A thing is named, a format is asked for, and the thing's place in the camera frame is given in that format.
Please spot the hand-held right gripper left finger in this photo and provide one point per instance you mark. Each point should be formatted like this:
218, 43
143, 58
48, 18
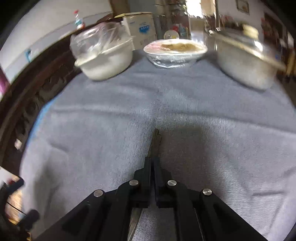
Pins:
144, 178

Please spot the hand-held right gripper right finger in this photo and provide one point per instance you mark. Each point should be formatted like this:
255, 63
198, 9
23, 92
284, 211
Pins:
161, 183

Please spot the grey tablecloth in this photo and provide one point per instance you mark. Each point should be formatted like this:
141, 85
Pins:
196, 129

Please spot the blue tablecloth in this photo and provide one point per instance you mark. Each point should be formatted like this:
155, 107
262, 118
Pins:
40, 120

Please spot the white basin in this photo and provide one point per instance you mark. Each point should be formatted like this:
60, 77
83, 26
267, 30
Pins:
108, 64

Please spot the patterned bowl with food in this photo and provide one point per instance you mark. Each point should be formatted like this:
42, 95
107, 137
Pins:
175, 54

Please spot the metal pot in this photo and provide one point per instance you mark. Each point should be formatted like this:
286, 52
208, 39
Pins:
245, 69

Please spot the carved wooden sideboard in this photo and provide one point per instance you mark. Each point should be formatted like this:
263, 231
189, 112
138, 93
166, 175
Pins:
34, 88

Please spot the purple thermos flask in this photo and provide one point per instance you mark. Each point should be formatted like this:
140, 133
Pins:
3, 84

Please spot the white cardboard box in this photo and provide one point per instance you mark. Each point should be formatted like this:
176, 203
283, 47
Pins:
141, 27

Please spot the blue bottle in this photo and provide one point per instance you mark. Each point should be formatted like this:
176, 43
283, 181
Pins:
28, 55

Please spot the red-capped water bottle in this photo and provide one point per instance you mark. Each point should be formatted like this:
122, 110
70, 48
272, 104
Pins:
79, 21

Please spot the framed wall picture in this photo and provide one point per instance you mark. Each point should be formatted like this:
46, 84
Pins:
242, 5

